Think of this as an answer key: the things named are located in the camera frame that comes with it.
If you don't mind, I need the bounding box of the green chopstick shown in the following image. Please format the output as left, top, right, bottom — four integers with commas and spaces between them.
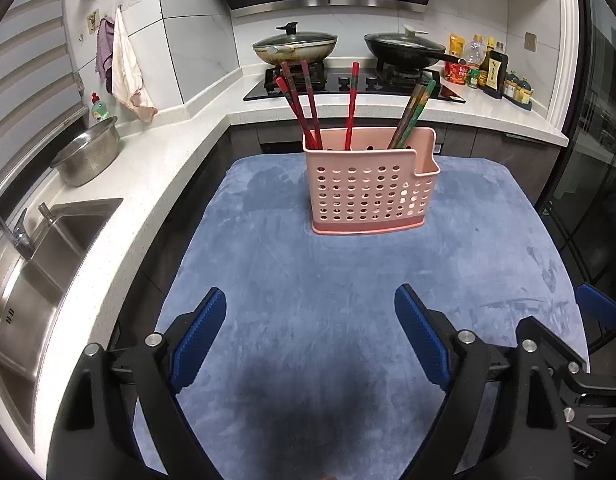
396, 79, 437, 148

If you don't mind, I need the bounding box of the blue fabric mat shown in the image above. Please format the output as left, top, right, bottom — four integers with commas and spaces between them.
156, 154, 588, 479

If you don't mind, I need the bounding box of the stainless steel sink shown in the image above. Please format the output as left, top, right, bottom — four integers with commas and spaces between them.
0, 198, 122, 448

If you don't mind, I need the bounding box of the pink perforated utensil basket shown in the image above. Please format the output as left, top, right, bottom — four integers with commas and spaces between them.
303, 127, 440, 235

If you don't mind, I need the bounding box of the chrome faucet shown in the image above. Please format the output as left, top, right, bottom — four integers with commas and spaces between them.
0, 209, 36, 261

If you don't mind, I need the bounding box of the stainless steel bowl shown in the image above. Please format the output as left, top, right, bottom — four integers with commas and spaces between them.
50, 116, 122, 188

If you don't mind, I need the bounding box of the green spice jar rack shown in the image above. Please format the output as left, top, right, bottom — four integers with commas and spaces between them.
503, 72, 533, 110

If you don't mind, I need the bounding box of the dark red chopstick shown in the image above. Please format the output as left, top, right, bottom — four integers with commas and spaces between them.
279, 60, 323, 150
301, 60, 323, 150

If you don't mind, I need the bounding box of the green dish soap bottle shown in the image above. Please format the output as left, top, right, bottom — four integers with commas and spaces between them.
91, 92, 110, 122

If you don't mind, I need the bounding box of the dark soy sauce bottle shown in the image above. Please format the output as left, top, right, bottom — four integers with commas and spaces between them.
483, 50, 508, 100

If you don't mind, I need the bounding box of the brown chopstick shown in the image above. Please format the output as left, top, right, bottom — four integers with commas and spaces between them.
388, 84, 426, 150

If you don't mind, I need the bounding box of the white pink hanging towel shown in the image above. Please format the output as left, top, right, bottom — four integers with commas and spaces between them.
112, 8, 157, 124

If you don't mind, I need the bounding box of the red instant noodle cup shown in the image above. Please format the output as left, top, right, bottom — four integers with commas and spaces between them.
443, 61, 470, 84

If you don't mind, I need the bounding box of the black gas stove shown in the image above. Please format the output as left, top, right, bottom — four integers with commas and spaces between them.
241, 58, 467, 105

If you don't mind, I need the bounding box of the clear plastic bottle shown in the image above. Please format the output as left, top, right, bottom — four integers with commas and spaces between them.
463, 35, 486, 68

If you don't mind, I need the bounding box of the striped window blind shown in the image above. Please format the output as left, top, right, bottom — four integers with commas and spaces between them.
0, 0, 86, 194

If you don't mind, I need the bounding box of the red chopstick far left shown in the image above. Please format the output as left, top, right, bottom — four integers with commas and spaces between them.
275, 76, 317, 150

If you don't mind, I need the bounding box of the red chopstick middle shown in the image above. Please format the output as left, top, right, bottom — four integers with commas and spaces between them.
345, 62, 360, 151

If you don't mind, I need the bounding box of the yellow snack bag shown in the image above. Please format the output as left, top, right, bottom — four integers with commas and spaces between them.
449, 34, 465, 58

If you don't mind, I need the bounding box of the black frying pan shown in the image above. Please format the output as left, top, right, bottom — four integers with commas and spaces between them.
364, 29, 460, 70

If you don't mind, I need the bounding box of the purple hanging cloth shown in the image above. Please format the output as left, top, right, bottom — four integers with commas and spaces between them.
95, 16, 115, 93

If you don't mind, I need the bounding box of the cream wok with lid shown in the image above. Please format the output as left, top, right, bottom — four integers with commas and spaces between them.
253, 22, 338, 66

